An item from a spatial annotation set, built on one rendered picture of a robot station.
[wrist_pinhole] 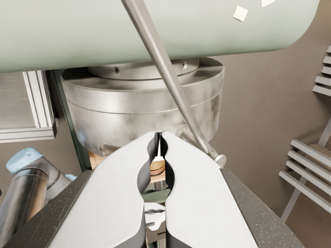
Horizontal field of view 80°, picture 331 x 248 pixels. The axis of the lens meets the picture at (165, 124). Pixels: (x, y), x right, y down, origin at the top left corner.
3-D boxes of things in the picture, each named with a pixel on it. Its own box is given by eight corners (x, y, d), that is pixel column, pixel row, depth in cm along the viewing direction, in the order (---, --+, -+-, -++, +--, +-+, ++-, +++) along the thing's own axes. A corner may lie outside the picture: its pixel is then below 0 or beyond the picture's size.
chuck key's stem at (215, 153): (182, 125, 35) (229, 161, 26) (174, 134, 35) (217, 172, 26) (177, 117, 34) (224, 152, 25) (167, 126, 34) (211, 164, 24)
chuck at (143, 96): (57, 61, 47) (64, 108, 22) (174, 48, 59) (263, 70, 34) (61, 75, 49) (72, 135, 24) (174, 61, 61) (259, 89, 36)
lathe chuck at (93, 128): (61, 76, 49) (72, 135, 24) (174, 61, 61) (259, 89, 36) (71, 109, 53) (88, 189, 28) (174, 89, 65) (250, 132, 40)
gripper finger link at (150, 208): (169, 211, 60) (138, 214, 59) (170, 200, 57) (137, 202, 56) (170, 221, 58) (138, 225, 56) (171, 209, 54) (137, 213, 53)
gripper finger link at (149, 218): (170, 221, 58) (138, 225, 56) (171, 209, 54) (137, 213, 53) (172, 232, 55) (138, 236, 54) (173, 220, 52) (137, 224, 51)
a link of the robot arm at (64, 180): (66, 162, 61) (53, 191, 52) (87, 184, 67) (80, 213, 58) (44, 171, 62) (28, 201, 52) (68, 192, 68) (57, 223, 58)
